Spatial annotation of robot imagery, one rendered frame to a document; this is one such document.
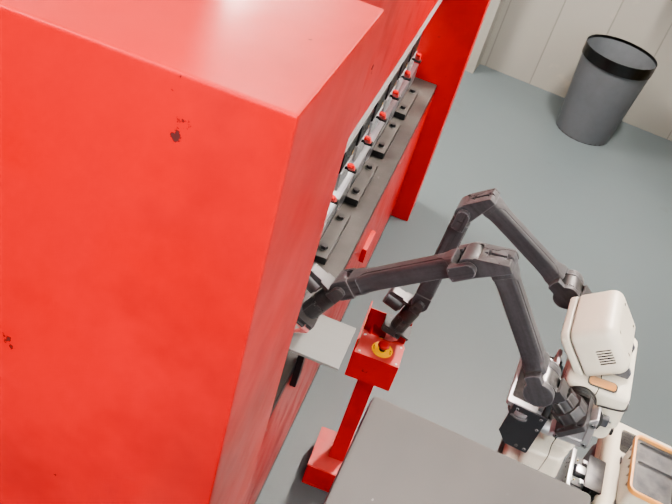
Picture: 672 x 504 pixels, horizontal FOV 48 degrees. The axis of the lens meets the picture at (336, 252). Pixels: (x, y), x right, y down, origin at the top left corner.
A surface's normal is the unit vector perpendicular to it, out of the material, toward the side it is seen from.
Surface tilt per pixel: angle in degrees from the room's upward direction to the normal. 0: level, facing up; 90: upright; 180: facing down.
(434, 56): 90
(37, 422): 90
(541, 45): 90
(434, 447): 0
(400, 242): 0
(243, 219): 90
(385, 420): 0
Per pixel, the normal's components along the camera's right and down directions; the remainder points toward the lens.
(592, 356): -0.39, 0.51
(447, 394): 0.23, -0.75
